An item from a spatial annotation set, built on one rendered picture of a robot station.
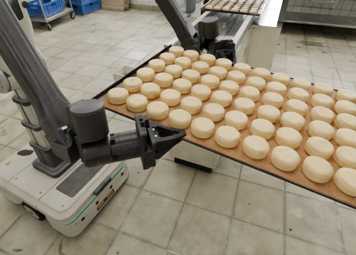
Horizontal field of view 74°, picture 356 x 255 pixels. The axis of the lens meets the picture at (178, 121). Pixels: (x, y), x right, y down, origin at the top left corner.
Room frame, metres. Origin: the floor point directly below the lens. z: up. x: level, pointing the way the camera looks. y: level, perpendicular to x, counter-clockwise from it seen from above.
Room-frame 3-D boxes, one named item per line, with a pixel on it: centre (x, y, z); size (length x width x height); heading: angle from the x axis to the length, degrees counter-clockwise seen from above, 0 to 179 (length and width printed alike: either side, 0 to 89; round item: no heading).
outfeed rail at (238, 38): (1.94, -0.59, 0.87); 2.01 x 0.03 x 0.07; 158
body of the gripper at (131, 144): (0.34, 0.10, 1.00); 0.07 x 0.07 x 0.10; 18
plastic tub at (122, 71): (2.32, 0.52, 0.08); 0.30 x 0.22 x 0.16; 62
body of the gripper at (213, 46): (0.81, -0.15, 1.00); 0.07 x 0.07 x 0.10; 18
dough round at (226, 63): (0.69, -0.14, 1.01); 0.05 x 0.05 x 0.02
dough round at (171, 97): (0.49, 0.02, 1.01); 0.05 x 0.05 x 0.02
